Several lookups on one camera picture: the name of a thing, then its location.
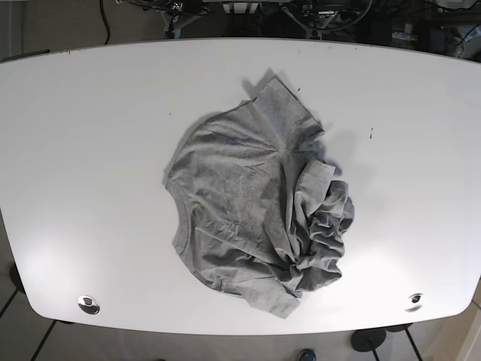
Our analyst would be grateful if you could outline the silver table grommet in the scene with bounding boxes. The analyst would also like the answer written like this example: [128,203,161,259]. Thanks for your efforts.
[77,295,100,315]
[404,293,425,313]

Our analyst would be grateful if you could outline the blue shoe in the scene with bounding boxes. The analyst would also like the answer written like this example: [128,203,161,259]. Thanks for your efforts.
[296,349,317,361]

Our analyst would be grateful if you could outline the right silver table grommet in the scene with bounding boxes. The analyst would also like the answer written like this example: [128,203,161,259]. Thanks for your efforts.
[404,293,425,313]

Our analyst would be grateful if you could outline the black round stand base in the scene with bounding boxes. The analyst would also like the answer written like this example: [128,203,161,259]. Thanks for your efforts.
[350,328,386,353]

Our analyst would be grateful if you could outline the grey T-shirt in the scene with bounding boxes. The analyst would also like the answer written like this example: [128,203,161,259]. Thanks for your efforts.
[165,77,355,319]

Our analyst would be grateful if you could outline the left silver table grommet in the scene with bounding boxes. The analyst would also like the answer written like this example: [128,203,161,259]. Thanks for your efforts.
[77,295,100,315]

